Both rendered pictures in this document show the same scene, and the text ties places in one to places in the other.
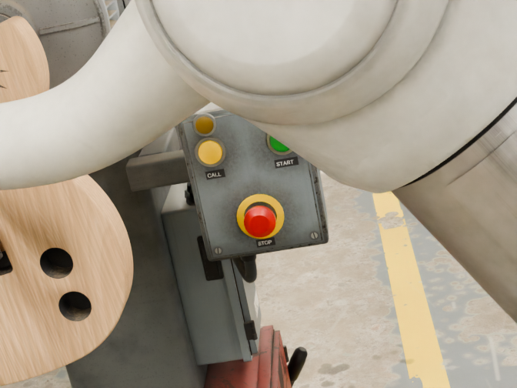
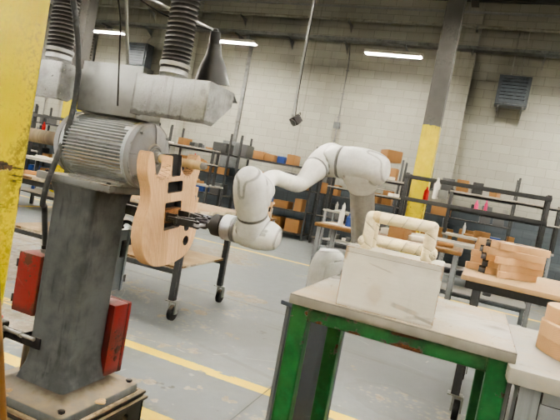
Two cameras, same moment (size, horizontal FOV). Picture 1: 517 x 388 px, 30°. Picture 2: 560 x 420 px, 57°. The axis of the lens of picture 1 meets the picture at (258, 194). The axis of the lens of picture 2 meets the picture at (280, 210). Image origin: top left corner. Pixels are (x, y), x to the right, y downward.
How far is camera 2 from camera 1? 2.03 m
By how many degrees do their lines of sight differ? 75
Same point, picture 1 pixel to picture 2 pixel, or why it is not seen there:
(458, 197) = (371, 197)
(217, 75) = (382, 177)
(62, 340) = (180, 251)
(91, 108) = (310, 180)
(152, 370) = (102, 291)
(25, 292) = (178, 233)
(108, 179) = (117, 212)
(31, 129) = (304, 181)
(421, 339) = not seen: outside the picture
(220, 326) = (117, 275)
